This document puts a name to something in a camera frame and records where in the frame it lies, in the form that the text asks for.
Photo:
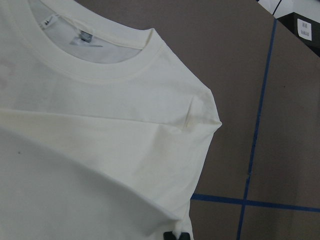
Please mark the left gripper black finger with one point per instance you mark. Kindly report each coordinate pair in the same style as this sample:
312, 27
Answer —
169, 235

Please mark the cream long-sleeve cat shirt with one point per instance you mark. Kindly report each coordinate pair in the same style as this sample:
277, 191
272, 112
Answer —
103, 130

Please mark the black box with label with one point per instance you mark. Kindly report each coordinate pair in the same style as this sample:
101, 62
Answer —
301, 17

